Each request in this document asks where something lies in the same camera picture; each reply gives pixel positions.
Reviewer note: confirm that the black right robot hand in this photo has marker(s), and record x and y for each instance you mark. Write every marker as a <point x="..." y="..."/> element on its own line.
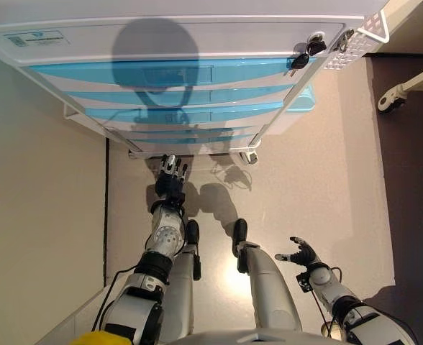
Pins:
<point x="305" y="257"/>

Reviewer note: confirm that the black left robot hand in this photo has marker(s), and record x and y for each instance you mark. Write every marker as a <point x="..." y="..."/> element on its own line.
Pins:
<point x="170" y="183"/>

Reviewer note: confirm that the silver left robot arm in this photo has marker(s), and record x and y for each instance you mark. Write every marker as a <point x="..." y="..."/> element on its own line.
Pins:
<point x="164" y="237"/>

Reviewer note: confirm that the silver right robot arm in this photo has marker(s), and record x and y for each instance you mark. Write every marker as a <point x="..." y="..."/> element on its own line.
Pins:
<point x="326" y="284"/>

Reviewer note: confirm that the silver right robot leg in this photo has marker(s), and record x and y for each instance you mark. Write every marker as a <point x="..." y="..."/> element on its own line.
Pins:
<point x="269" y="287"/>

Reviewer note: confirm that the silver robot leg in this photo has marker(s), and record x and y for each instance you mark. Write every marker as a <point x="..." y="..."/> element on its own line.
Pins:
<point x="181" y="294"/>
<point x="269" y="287"/>

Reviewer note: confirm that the white cart caster wheel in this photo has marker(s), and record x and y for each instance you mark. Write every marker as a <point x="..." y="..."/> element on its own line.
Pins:
<point x="250" y="156"/>

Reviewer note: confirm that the grey robot torso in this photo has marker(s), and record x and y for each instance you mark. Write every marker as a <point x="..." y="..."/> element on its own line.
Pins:
<point x="247" y="338"/>

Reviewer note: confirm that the silver left robot leg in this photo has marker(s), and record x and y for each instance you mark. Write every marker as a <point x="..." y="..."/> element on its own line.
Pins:
<point x="181" y="294"/>

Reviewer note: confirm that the white blue medical cart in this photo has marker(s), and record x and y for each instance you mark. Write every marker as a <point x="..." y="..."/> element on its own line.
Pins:
<point x="197" y="36"/>

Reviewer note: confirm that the white bin blue lid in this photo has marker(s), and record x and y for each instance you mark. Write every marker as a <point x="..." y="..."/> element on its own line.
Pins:
<point x="301" y="100"/>

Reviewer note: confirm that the yellow rounded part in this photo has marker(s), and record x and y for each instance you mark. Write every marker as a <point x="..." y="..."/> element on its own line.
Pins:
<point x="96" y="338"/>

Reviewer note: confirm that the cart label sticker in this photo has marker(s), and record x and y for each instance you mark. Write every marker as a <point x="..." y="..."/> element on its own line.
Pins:
<point x="37" y="39"/>

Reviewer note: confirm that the black key bunch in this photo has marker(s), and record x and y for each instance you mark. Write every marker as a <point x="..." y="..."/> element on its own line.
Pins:
<point x="316" y="45"/>

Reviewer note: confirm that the white perforated basket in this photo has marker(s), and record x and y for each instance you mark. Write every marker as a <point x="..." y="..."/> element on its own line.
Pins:
<point x="344" y="54"/>

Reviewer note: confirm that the metal cart side latch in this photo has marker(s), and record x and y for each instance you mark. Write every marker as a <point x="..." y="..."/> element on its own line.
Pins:
<point x="344" y="39"/>

